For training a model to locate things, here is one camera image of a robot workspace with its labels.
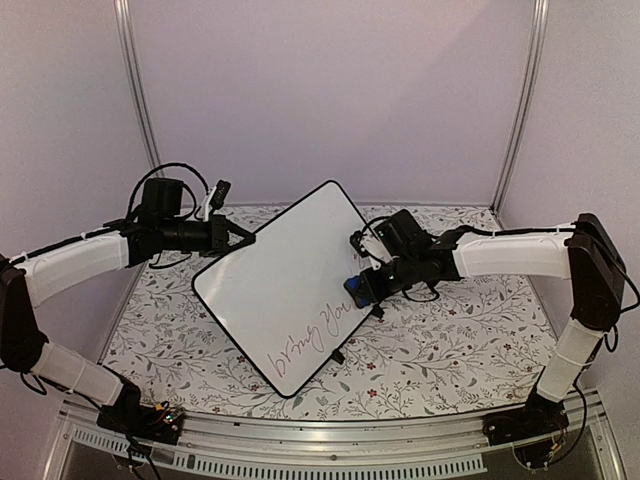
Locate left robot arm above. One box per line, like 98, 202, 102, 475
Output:
1, 166, 256, 434

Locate aluminium corner post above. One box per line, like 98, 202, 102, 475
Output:
113, 0, 161, 169
490, 0, 550, 216

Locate right aluminium corner post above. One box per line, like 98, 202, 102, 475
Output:
490, 0, 550, 216

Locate front aluminium rail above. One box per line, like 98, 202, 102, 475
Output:
44, 389, 629, 479

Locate blue whiteboard eraser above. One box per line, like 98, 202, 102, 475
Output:
343, 275, 376, 309

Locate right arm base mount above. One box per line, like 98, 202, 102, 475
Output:
482, 398, 569, 470

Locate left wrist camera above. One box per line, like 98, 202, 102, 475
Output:
201, 180, 231, 221

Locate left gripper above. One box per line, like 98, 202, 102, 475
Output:
160, 214, 256, 258

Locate left aluminium corner post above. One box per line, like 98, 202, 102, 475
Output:
113, 0, 161, 169

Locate floral patterned table mat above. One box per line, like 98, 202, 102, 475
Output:
97, 203, 576, 421

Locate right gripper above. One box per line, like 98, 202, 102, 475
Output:
354, 253, 421, 305

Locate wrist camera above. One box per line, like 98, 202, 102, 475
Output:
201, 180, 231, 221
349, 229, 393, 270

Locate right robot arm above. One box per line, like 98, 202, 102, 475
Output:
344, 209, 635, 436

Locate white whiteboard black frame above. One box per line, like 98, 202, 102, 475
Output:
192, 180, 373, 398

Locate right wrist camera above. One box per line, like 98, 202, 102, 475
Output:
349, 229, 393, 270

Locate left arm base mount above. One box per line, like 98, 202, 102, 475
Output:
97, 396, 183, 445

